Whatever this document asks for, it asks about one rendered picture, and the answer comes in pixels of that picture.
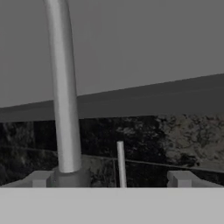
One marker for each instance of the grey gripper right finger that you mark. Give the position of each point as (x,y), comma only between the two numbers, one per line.
(182,179)

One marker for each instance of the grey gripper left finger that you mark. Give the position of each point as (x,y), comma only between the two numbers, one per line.
(39,179)

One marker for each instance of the silver curved tap spout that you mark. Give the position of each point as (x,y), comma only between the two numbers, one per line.
(64,102)

